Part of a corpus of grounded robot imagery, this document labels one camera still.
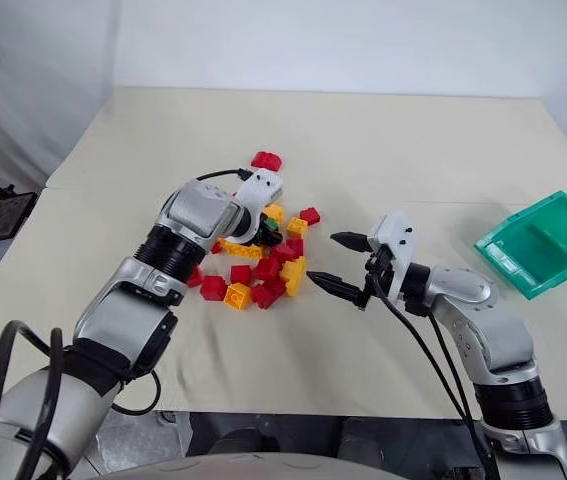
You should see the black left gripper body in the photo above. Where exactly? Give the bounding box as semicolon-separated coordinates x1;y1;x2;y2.
254;212;275;247

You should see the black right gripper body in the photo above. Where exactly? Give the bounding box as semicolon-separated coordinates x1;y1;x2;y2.
355;247;397;311

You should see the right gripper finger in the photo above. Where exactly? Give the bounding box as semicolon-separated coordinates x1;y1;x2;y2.
330;230;373;254
307;270;367;306

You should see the long yellow toy block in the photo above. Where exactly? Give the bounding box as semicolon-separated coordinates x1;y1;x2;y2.
211;237;263;260

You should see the red rounded toy block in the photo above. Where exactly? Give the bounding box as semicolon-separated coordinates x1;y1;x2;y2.
251;150;285;172

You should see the teal plastic bin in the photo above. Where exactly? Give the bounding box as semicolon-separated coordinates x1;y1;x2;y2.
473;189;567;301

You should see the cream table cloth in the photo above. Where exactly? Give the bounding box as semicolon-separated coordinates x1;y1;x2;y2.
0;87;567;420

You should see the silver robot torso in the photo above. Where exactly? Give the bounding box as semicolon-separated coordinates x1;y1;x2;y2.
70;452;414;480

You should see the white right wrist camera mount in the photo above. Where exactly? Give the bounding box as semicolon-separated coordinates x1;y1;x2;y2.
366;212;417;301

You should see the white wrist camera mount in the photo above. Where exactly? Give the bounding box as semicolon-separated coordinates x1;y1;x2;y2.
232;168;285;245
366;212;417;301

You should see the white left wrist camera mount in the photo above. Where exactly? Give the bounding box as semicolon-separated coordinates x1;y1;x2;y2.
232;168;285;245

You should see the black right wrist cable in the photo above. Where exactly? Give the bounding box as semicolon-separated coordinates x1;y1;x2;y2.
368;272;502;480
427;307;482;441

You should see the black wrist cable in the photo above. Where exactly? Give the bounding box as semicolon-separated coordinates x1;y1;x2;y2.
196;168;252;182
368;272;502;480
427;307;482;441

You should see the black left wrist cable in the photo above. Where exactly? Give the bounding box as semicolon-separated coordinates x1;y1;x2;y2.
196;168;252;182

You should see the thin black cable loop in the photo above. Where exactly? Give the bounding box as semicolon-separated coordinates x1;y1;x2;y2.
110;369;163;416

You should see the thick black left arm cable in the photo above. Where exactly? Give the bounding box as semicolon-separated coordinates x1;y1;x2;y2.
22;327;65;474
0;319;54;480

